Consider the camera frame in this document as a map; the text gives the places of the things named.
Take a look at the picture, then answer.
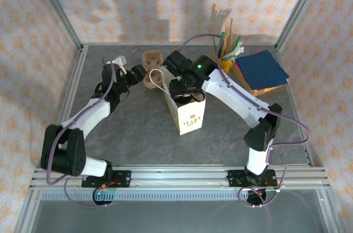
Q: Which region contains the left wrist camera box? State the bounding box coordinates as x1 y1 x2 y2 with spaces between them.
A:
111 56 128 74

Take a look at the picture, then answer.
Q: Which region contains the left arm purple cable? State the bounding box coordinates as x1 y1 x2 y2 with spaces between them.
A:
45 61 116 209

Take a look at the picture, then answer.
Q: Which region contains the brown pulp cup carrier stack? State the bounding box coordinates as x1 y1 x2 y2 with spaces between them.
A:
142 51 166 90

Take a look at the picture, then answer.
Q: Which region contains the green wrapped straw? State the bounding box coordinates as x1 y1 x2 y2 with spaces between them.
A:
211 34 221 59
217 31 227 59

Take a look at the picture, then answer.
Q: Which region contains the wooden coffee stirrer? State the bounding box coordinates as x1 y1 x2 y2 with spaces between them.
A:
228 18 234 52
223 26 230 55

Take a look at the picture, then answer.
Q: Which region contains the aluminium frame leg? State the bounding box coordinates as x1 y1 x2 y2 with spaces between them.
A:
15 188 42 233
315 188 341 233

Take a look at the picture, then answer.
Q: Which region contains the aluminium side rail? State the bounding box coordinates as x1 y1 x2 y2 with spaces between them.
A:
275 47 315 167
44 47 89 167

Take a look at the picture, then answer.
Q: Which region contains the orange napkin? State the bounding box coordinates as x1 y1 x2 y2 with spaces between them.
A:
264 78 290 92

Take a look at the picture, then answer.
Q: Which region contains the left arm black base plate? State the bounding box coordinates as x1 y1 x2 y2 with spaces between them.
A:
81 170 132 189

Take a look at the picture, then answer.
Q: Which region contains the white wrapped straw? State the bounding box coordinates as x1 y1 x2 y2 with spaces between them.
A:
227 35 243 56
222 46 245 61

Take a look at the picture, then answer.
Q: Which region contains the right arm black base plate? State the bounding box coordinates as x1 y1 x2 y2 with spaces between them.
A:
226 169 279 189

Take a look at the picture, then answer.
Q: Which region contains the aluminium frame post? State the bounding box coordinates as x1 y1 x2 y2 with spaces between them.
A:
275 0 331 52
29 0 85 52

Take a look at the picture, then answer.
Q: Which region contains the dark blue napkin stack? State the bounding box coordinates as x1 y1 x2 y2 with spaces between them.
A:
236 50 290 92

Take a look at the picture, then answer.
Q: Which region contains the wide aluminium mounting rail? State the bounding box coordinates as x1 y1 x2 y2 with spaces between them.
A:
29 164 330 191

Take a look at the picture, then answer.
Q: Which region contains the white paper takeout bag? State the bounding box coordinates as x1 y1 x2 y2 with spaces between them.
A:
148 64 207 136

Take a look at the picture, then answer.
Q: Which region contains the yellow holder cup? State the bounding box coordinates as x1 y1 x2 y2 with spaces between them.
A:
214 51 234 74

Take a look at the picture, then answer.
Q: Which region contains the grey slotted cable duct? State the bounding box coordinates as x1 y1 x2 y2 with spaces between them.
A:
38 190 322 202

